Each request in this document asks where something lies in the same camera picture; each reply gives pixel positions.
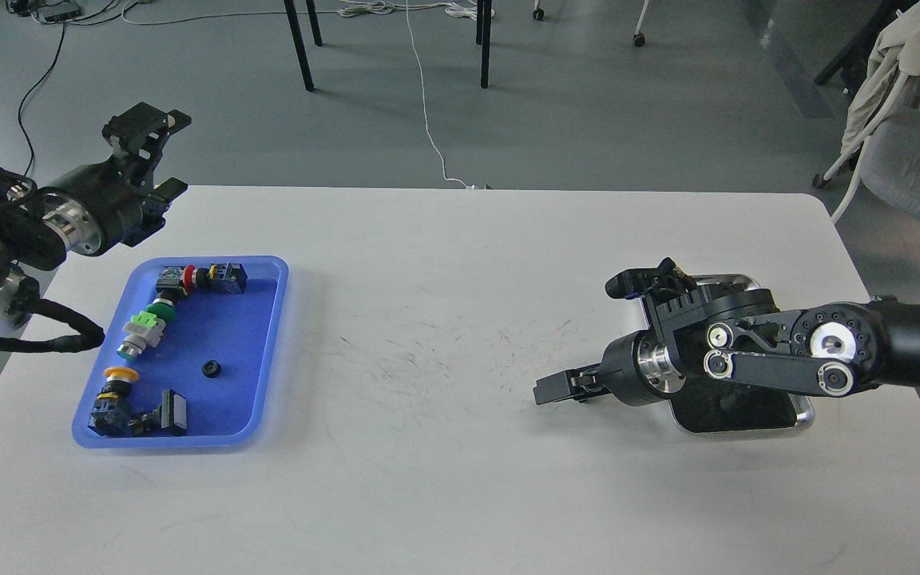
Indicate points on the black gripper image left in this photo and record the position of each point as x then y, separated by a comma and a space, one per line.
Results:
95, 207

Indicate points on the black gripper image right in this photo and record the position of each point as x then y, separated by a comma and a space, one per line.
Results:
635, 368

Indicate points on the small black gear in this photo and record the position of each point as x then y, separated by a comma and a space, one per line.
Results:
211, 369

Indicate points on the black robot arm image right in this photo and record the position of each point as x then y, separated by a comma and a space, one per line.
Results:
712, 331

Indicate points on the silver metal tray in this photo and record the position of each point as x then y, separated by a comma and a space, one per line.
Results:
739, 415

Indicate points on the blue plastic tray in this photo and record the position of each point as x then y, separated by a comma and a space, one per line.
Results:
239, 331

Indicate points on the black table leg left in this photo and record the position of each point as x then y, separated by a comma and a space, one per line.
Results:
294, 23

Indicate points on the black table leg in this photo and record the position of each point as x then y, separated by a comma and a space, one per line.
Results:
483, 22
294, 23

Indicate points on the black table leg right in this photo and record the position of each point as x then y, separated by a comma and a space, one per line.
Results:
483, 22

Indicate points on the beige cloth on chair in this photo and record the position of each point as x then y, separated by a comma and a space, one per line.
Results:
892, 66

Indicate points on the red push button switch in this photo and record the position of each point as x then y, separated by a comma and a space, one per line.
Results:
179, 281

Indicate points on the green push button switch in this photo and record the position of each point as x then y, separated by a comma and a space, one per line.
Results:
145, 329

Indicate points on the black switch block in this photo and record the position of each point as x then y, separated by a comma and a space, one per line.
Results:
170, 417

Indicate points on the yellow push button switch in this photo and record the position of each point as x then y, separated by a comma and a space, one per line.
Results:
110, 415

